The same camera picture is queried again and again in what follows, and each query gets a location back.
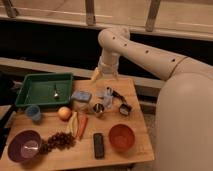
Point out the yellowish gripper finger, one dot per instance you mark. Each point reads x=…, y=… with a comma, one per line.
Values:
x=115, y=75
x=97, y=74

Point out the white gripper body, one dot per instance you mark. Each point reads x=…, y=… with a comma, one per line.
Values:
x=108, y=65

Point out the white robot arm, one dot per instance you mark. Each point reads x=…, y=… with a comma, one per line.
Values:
x=184, y=111

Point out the small blue cup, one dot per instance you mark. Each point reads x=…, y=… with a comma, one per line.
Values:
x=33, y=112

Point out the blue sponge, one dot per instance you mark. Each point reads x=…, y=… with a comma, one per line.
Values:
x=81, y=96

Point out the black measuring scoop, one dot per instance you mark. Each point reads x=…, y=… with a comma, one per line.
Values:
x=124, y=107

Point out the metal spoon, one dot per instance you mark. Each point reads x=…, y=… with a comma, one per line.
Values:
x=56, y=94

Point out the orange carrot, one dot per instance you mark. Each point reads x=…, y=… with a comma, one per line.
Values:
x=82, y=126

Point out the orange apple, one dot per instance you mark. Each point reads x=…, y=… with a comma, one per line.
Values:
x=64, y=113

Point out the green plastic tray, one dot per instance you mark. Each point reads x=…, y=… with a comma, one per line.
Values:
x=38, y=89

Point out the yellow banana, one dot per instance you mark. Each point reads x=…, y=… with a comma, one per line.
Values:
x=72, y=125

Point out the orange bowl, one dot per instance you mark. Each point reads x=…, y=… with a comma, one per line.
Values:
x=121, y=137

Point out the black remote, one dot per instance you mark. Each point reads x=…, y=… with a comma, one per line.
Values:
x=98, y=140

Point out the bunch of dark grapes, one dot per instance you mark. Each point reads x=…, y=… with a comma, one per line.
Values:
x=60, y=140

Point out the wooden railing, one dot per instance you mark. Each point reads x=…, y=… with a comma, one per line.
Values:
x=191, y=19

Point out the purple bowl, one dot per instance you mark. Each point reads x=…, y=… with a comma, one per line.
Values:
x=24, y=146

